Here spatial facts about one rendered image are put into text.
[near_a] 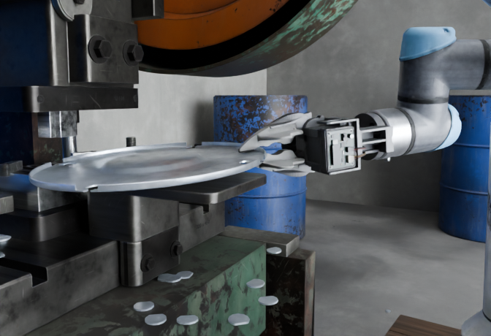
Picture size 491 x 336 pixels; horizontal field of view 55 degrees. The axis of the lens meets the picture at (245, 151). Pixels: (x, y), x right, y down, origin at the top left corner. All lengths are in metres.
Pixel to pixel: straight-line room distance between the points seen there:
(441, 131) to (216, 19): 0.46
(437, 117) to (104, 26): 0.49
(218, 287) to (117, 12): 0.40
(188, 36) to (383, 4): 3.03
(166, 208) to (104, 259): 0.10
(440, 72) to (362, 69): 3.14
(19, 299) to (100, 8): 0.37
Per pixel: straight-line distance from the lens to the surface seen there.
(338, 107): 3.92
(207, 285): 0.62
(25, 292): 0.53
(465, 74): 0.76
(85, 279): 0.58
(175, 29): 0.99
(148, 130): 2.73
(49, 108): 0.61
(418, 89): 0.75
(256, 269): 0.75
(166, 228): 0.63
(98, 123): 2.44
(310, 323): 0.84
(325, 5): 0.87
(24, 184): 0.66
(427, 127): 0.76
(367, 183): 3.92
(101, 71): 0.62
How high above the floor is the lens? 0.88
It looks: 7 degrees down
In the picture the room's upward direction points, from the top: straight up
